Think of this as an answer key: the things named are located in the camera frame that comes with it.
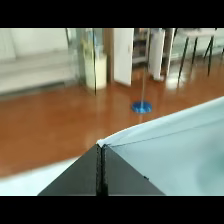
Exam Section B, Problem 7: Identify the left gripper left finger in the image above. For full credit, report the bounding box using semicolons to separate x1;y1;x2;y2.
37;143;102;197

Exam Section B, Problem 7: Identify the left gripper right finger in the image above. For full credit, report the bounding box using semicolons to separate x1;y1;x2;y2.
101;144;166;197

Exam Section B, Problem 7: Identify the pale blue garment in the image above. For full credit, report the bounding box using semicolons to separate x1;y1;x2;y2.
96;95;224;197

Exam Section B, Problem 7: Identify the blue round stand with pole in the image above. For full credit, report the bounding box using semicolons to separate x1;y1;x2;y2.
130;65;153;115

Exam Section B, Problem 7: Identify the white table with black legs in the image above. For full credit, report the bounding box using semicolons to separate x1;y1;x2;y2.
172;27;224;82

